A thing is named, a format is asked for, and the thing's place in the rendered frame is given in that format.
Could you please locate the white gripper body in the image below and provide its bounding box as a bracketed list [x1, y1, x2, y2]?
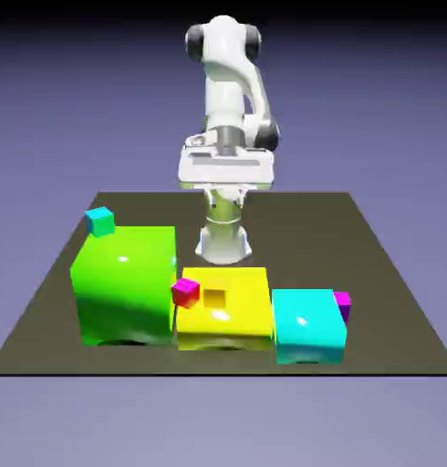
[177, 146, 276, 192]

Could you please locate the small red cube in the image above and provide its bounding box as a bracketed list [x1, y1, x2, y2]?
[171, 277, 202, 310]

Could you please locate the small yellow cube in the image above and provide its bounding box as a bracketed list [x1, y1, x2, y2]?
[203, 288, 227, 309]

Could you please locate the small cyan cube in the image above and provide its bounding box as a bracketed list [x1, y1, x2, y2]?
[84, 205, 116, 239]

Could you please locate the small magenta cube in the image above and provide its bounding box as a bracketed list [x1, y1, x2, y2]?
[333, 290, 353, 325]

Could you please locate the large yellow box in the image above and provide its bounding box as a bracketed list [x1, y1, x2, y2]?
[176, 266, 276, 352]

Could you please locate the large green box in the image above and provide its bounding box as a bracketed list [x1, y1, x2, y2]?
[69, 224, 178, 348]

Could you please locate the large cyan box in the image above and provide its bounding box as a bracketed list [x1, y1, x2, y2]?
[271, 288, 348, 366]

